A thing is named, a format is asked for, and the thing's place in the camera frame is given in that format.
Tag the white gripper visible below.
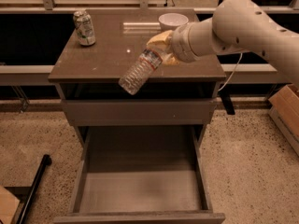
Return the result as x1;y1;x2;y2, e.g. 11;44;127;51
147;23;197;65

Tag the clear plastic water bottle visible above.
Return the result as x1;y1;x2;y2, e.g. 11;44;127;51
119;48;163;95

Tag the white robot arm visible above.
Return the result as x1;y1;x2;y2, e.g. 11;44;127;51
147;0;299;86

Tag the closed top drawer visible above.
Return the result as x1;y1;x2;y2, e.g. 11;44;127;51
62;99;216;126

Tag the grey drawer cabinet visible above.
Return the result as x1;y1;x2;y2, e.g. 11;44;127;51
48;8;227;224

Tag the open middle drawer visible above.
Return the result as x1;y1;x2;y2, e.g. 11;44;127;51
54;125;225;224

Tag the white ceramic bowl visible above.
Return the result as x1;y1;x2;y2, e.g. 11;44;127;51
158;13;189;31

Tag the green white soda can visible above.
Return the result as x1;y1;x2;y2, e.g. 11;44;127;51
73;10;96;46

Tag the cardboard box right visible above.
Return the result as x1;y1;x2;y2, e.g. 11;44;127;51
269;84;299;156

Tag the black metal bar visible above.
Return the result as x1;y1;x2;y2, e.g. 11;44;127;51
16;154;51;224

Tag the wooden board bottom left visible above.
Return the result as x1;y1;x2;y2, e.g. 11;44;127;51
0;186;20;224

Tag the grey horizontal rail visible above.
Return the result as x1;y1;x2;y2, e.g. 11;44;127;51
0;63;288;86

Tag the white power cable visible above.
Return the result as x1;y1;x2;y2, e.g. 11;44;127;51
217;51;244;92

